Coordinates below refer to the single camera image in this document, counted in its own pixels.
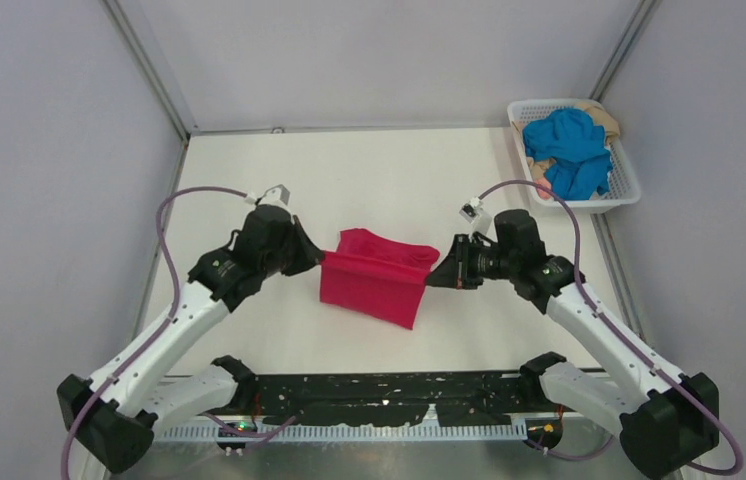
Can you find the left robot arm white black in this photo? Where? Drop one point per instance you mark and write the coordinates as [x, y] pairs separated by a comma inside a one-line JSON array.
[[118, 411]]

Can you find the blue t shirt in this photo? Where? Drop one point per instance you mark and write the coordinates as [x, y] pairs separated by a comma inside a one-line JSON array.
[[582, 163]]

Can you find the salmon pink t shirt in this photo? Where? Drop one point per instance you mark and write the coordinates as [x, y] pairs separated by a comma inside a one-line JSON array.
[[544, 189]]

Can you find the white slotted cable duct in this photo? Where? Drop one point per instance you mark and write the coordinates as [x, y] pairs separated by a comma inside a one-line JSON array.
[[427, 431]]

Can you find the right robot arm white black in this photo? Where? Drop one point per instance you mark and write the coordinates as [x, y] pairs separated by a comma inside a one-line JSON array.
[[663, 418]]

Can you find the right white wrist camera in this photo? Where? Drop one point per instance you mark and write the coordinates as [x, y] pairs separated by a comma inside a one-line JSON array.
[[477, 217]]

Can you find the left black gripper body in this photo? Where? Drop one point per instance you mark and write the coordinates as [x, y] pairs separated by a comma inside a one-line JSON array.
[[293, 257]]

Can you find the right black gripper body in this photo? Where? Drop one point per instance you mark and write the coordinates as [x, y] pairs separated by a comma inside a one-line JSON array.
[[475, 262]]

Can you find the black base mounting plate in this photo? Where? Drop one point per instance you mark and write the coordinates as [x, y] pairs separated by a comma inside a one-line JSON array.
[[466, 398]]

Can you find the aluminium frame rail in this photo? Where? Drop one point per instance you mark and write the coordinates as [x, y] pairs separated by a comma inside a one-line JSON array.
[[599, 400]]

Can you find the white plastic basket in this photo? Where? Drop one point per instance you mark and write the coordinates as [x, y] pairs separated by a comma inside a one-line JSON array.
[[624, 186]]

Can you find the beige t shirt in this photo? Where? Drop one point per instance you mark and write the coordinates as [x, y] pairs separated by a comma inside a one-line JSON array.
[[599, 116]]

